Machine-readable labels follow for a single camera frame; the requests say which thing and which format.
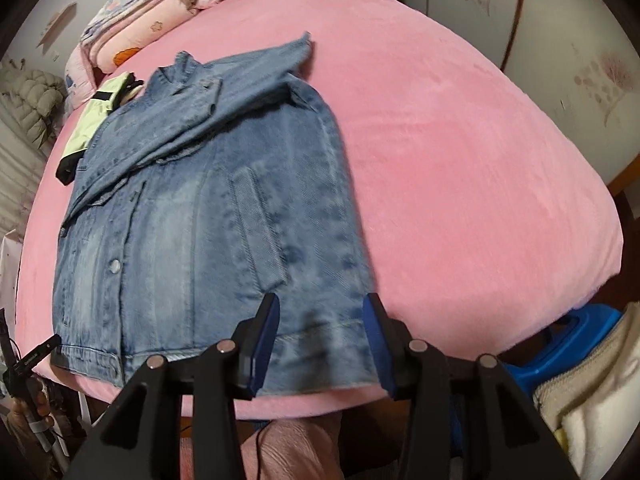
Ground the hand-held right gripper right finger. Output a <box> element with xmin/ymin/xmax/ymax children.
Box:
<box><xmin>362</xmin><ymin>292</ymin><xmax>581</xmax><ymax>480</ymax></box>

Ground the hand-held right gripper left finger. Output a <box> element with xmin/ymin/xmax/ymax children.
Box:
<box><xmin>62</xmin><ymin>292</ymin><xmax>281</xmax><ymax>480</ymax></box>

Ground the blue denim jacket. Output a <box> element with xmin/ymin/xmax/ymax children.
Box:
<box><xmin>50</xmin><ymin>31</ymin><xmax>381</xmax><ymax>396</ymax></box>

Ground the person's leg in pink pants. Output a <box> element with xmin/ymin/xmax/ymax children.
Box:
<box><xmin>177</xmin><ymin>417</ymin><xmax>346</xmax><ymax>480</ymax></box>

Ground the white curtain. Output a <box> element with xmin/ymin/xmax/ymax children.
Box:
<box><xmin>0</xmin><ymin>105</ymin><xmax>51</xmax><ymax>231</ymax></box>

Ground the blue plastic stool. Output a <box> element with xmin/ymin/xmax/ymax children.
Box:
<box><xmin>452</xmin><ymin>304</ymin><xmax>623</xmax><ymax>453</ymax></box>

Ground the bed with pink sheet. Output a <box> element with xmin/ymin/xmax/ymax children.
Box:
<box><xmin>15</xmin><ymin>0</ymin><xmax>626</xmax><ymax>421</ymax></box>

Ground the cream fleece cloth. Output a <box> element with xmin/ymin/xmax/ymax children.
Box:
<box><xmin>532</xmin><ymin>300</ymin><xmax>640</xmax><ymax>480</ymax></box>

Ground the light green black jacket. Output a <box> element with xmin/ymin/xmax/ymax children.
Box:
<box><xmin>55</xmin><ymin>72</ymin><xmax>146</xmax><ymax>187</ymax></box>

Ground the beige puffer jacket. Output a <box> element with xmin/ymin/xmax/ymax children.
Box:
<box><xmin>0</xmin><ymin>67</ymin><xmax>68</xmax><ymax>148</ymax></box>

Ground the white cartoon print pillow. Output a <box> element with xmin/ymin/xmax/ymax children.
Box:
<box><xmin>64</xmin><ymin>42</ymin><xmax>103</xmax><ymax>111</ymax></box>

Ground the folded pink quilt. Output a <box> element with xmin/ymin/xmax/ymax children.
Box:
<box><xmin>82</xmin><ymin>0</ymin><xmax>193</xmax><ymax>73</ymax></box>

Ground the floral door wardrobe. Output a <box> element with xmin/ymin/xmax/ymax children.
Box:
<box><xmin>395</xmin><ymin>0</ymin><xmax>640</xmax><ymax>201</ymax></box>

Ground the folded floral quilt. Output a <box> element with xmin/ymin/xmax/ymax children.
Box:
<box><xmin>80</xmin><ymin>0</ymin><xmax>201</xmax><ymax>46</ymax></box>

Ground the thin black cable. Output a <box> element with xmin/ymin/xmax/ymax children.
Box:
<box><xmin>252</xmin><ymin>420</ymin><xmax>273</xmax><ymax>480</ymax></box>

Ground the wooden wall shelf with items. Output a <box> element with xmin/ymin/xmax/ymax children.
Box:
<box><xmin>37</xmin><ymin>2</ymin><xmax>78</xmax><ymax>51</ymax></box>

